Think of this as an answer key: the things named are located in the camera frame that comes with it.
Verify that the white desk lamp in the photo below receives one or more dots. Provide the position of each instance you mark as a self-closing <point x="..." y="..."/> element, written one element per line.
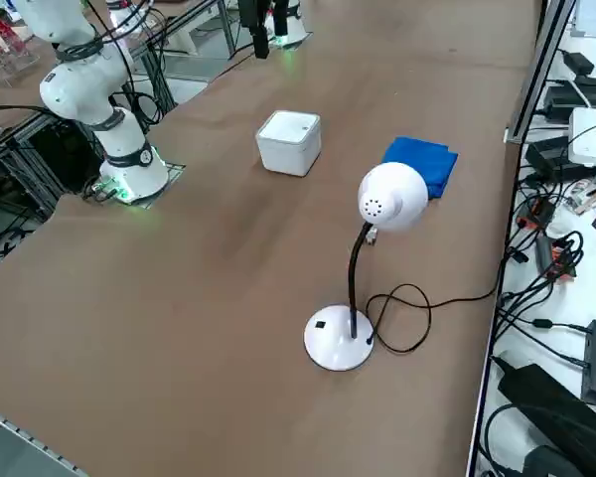
<point x="392" y="194"/>

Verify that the black box with red connectors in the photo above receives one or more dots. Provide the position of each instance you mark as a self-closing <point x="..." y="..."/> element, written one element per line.
<point x="536" y="213"/>

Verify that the long black power adapter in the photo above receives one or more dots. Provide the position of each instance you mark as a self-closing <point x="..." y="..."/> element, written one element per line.
<point x="571" y="102"/>

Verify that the black bag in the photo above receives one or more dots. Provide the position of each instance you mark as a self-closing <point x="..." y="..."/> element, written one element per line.
<point x="551" y="412"/>

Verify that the aluminium profile post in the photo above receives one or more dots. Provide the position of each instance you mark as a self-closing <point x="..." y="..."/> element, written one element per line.
<point x="541" y="64"/>

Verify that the white cube box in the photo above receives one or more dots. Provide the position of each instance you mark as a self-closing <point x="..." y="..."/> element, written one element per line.
<point x="288" y="144"/>

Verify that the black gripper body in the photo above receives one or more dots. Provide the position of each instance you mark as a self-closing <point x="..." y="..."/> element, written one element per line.
<point x="253" y="12"/>

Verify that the clear acrylic rack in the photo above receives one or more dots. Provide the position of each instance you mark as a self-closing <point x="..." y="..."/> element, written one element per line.
<point x="5" y="49"/>

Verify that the small black power adapter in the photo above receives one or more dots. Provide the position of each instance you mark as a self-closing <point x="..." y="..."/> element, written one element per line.
<point x="578" y="62"/>

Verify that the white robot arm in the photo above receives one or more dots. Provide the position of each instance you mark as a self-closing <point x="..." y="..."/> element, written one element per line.
<point x="295" y="25"/>
<point x="129" y="149"/>

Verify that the white power strip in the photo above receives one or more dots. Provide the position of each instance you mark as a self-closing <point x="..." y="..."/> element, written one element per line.
<point x="588" y="136"/>

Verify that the blue folded cloth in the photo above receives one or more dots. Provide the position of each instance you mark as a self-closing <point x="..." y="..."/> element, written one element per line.
<point x="427" y="159"/>

